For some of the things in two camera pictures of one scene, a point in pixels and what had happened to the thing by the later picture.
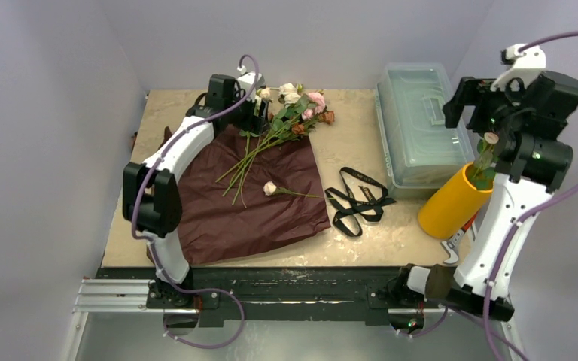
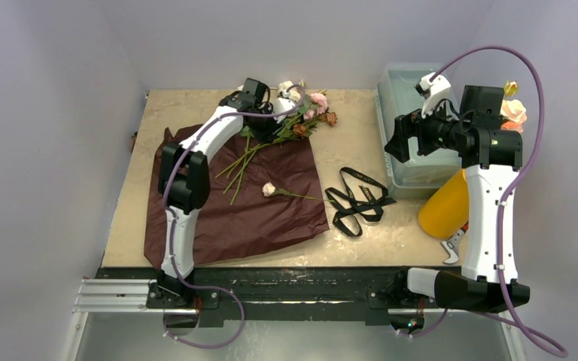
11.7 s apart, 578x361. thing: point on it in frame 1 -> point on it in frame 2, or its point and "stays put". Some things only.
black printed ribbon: x=363 y=196 stays put
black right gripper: x=455 y=106 -> x=415 y=134
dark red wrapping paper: x=247 y=193 stays put
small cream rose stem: x=270 y=188 stays put
